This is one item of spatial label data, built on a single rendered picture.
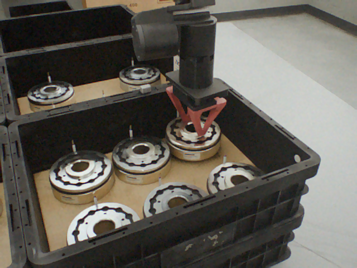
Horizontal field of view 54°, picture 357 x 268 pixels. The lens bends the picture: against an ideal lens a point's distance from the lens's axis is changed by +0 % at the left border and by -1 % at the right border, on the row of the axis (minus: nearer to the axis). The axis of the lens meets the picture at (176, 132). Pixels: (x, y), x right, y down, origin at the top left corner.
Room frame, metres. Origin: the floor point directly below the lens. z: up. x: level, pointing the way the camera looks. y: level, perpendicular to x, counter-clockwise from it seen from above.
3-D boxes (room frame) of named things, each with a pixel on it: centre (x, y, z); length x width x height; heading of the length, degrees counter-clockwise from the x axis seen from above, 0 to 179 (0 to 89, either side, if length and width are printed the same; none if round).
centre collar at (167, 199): (0.36, 0.00, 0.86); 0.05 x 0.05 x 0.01
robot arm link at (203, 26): (0.53, -0.03, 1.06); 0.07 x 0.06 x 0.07; 109
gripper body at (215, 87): (0.53, -0.03, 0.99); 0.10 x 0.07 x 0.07; 31
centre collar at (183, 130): (0.54, -0.03, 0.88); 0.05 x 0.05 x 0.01
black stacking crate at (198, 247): (0.43, 0.03, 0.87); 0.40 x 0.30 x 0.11; 116
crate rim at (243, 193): (0.43, 0.03, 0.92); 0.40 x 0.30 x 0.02; 116
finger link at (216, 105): (0.53, -0.04, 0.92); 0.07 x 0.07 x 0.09; 31
